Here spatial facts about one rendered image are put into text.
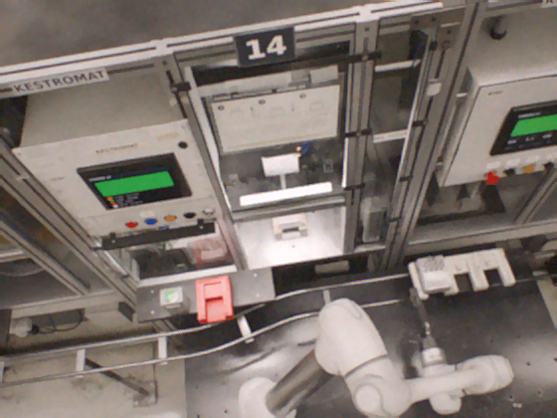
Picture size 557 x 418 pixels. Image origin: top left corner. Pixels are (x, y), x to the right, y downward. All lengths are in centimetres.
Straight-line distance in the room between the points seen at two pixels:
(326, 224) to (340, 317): 75
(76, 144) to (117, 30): 29
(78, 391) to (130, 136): 204
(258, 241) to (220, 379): 57
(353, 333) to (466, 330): 92
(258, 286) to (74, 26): 115
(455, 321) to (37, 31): 177
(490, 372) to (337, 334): 62
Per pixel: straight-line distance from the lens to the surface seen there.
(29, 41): 126
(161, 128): 121
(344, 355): 134
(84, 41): 119
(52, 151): 130
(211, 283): 193
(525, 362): 222
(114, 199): 142
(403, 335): 213
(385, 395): 130
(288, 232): 202
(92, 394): 302
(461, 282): 208
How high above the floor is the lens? 272
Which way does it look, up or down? 60 degrees down
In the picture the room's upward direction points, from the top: 10 degrees counter-clockwise
